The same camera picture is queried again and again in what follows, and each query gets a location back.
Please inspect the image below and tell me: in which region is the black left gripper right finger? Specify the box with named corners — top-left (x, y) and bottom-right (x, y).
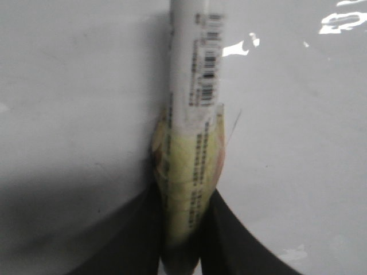
top-left (200, 190), bottom-right (300, 275)

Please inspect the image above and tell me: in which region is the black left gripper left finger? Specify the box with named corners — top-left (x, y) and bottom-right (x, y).
top-left (68, 183), bottom-right (163, 274)

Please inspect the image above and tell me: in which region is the white whiteboard marker with tape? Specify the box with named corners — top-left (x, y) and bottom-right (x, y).
top-left (151, 1), bottom-right (226, 274)

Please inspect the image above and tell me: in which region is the white whiteboard with aluminium frame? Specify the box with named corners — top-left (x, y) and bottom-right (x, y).
top-left (1, 1), bottom-right (366, 274)

